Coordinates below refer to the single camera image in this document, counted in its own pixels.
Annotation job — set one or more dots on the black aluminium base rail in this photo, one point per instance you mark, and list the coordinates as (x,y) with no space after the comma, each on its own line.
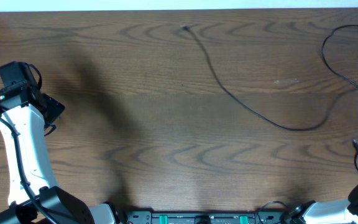
(270,213)

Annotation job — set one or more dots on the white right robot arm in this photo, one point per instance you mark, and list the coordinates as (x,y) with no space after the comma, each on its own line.
(340,211)

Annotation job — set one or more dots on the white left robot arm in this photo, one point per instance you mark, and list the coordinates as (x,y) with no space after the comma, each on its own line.
(26,118)

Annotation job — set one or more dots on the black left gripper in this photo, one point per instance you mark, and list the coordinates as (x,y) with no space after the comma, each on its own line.
(53,106)

